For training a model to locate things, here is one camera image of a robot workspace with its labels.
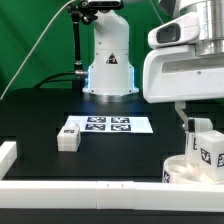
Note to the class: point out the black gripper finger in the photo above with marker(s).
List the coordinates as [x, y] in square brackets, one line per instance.
[188, 123]

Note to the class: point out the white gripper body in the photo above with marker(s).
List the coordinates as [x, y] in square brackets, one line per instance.
[177, 74]

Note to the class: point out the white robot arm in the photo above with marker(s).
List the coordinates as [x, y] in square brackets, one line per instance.
[110, 74]

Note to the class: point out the white marker sheet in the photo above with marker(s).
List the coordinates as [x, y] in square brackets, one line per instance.
[111, 124]

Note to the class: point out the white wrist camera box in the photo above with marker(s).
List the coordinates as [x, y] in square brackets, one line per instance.
[184, 29]

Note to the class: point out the white front fence rail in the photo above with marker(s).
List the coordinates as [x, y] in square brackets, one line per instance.
[111, 195]

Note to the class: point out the white fence rail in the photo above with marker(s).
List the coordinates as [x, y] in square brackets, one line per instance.
[8, 155]
[111, 195]

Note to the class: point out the white left fence rail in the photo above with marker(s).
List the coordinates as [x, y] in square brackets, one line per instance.
[8, 155]

